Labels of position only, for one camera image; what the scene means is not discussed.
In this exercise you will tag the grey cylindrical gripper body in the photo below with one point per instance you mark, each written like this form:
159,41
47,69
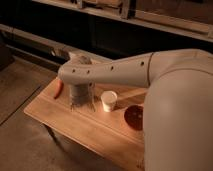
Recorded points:
81,94

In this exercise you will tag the thin gripper finger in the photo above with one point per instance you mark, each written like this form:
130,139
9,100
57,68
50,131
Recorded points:
93,107
71,106

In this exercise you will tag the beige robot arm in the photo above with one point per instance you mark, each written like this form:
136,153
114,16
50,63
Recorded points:
178,107

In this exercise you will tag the white paper cup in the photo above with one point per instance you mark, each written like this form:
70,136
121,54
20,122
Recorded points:
108,99

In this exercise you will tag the orange carrot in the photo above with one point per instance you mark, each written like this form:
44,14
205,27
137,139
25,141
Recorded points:
59,89

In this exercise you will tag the wooden table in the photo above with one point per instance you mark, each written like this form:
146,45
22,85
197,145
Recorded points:
106,134

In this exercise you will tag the red round bowl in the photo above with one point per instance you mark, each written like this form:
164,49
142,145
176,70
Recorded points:
133,116

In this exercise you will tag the wooden shelf unit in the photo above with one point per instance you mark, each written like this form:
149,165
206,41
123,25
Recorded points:
112,28

